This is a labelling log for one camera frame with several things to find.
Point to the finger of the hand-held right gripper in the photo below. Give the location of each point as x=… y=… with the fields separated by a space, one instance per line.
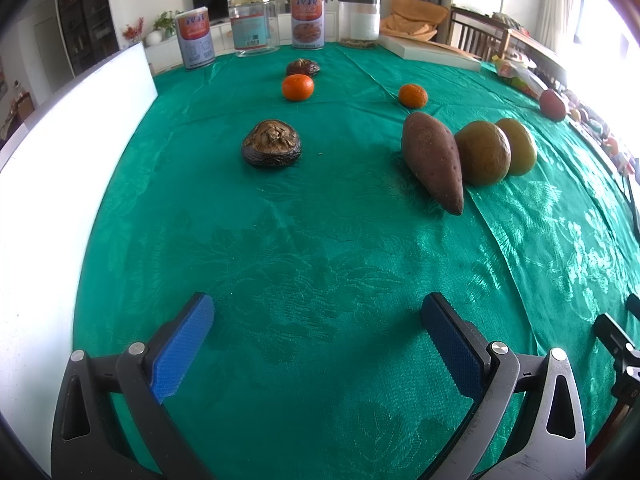
x=634 y=307
x=616 y=336

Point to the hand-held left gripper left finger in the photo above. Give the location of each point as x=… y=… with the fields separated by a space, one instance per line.
x=182 y=345

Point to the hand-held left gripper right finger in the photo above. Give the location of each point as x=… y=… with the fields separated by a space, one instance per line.
x=452 y=345

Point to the reddish brown sweet potato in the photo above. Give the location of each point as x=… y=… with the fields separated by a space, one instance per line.
x=430 y=157

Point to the green brown round fruit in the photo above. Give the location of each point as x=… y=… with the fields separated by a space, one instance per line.
x=484 y=155
x=522 y=147

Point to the large dried shiitake mushroom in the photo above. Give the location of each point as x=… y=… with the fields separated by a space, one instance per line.
x=271 y=145

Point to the orange tangerine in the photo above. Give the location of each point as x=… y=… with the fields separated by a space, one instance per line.
x=412 y=96
x=297 y=87

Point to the green patterned tablecloth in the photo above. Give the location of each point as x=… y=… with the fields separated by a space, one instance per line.
x=320 y=240

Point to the pile of assorted produce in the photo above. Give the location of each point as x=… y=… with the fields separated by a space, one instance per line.
x=600 y=130

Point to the white foam board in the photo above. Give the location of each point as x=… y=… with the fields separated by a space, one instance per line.
x=55 y=185

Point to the red apple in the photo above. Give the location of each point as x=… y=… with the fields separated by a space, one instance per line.
x=552 y=105

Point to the clear plastic bag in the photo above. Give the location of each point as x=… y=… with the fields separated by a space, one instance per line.
x=520 y=75

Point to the wooden side table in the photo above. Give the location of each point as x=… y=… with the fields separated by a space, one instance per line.
x=537 y=50

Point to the white television cabinet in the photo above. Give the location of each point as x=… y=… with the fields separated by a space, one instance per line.
x=167 y=52

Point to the white thick book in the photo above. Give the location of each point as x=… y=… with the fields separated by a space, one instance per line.
x=430 y=52

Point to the small dried shiitake mushroom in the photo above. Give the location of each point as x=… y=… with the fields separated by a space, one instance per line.
x=303 y=67

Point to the small red label can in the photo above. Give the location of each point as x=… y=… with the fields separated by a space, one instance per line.
x=195 y=37

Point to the wooden chair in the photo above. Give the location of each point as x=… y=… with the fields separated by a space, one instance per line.
x=472 y=32

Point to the red flower bouquet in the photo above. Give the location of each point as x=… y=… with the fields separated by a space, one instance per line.
x=133 y=31

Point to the leafy plant white vase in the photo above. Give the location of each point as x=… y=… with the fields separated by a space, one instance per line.
x=162 y=22

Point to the clear jar red label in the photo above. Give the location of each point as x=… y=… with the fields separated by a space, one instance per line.
x=254 y=25

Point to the orange beanbag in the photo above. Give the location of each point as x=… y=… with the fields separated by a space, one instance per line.
x=412 y=17

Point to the clear jar black lid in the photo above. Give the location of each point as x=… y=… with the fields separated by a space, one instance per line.
x=359 y=22

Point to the dark glass cabinet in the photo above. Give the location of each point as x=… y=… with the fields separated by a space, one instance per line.
x=82 y=15

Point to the tall red label can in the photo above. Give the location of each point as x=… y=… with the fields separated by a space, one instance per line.
x=308 y=20

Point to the small green potted plant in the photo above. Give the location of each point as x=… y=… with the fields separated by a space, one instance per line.
x=286 y=0

